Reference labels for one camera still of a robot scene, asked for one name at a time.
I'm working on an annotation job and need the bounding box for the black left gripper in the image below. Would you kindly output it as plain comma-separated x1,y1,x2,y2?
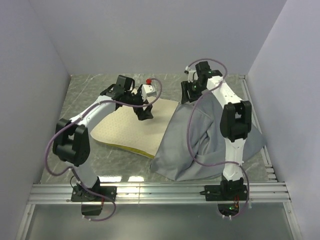
125,87,154,120

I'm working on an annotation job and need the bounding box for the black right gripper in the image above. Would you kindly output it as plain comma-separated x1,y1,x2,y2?
180,80,205,105

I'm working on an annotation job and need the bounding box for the cream quilted pillow yellow edge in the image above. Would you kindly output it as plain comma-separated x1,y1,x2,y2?
90,98,179,159

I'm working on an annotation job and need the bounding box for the grey pillowcase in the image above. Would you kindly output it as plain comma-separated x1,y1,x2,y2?
149,95,267,182

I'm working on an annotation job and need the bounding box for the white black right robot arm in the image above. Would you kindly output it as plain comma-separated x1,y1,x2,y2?
181,58,252,201

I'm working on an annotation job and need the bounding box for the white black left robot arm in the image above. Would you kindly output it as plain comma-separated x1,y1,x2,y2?
49,75,157,201

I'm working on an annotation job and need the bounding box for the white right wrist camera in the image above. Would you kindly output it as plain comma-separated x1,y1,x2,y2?
184,66,198,83

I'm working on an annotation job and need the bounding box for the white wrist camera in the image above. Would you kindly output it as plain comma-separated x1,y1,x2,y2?
184,66,198,83
141,78,157,100

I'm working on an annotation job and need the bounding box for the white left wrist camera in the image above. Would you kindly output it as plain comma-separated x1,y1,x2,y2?
141,78,157,100

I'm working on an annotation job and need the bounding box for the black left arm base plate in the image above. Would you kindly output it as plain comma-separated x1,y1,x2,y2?
70,185,117,202

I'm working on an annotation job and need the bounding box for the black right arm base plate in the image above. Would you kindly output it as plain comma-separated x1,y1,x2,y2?
199,185,248,202

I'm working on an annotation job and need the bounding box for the aluminium right side rail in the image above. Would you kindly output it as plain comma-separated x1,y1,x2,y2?
239,75,278,182

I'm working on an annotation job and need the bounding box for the aluminium front rail frame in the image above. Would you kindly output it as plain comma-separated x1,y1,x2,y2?
16,181,303,240

